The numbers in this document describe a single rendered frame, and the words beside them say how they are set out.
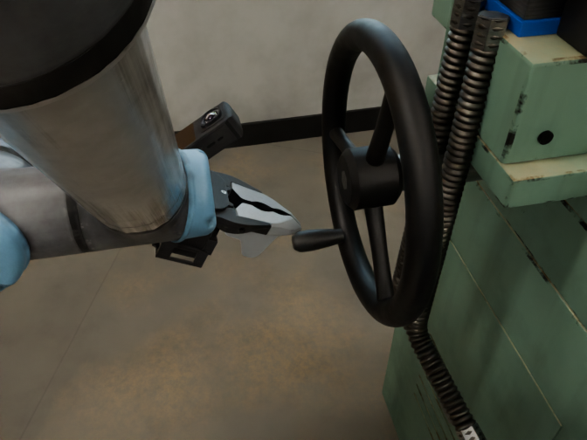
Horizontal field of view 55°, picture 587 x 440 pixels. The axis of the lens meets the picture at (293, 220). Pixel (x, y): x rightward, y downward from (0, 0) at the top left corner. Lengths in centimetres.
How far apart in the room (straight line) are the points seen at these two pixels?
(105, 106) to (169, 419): 115
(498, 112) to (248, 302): 110
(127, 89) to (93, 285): 141
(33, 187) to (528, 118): 38
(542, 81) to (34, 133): 35
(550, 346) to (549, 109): 28
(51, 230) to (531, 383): 53
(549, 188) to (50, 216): 39
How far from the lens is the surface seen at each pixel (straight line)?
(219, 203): 58
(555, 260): 62
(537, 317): 67
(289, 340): 141
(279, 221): 61
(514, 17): 48
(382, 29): 48
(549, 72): 45
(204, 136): 55
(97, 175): 28
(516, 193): 48
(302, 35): 187
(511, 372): 74
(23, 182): 47
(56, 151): 24
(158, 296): 154
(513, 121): 47
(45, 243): 47
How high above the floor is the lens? 114
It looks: 42 degrees down
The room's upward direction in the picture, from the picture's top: straight up
